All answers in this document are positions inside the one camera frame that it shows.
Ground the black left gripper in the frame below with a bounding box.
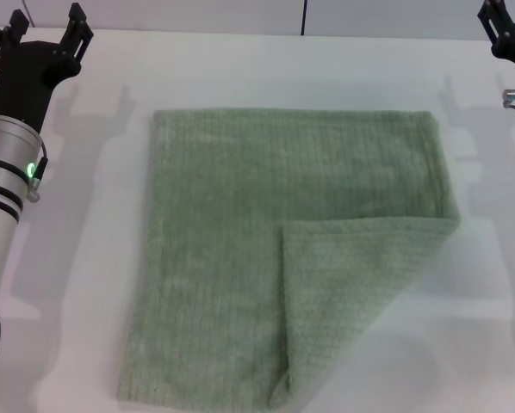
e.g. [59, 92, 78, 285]
[0, 2, 96, 130]

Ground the green terry towel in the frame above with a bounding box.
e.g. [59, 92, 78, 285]
[117, 109, 462, 408]

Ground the left arm connector cable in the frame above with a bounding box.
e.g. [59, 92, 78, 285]
[26, 144, 51, 203]

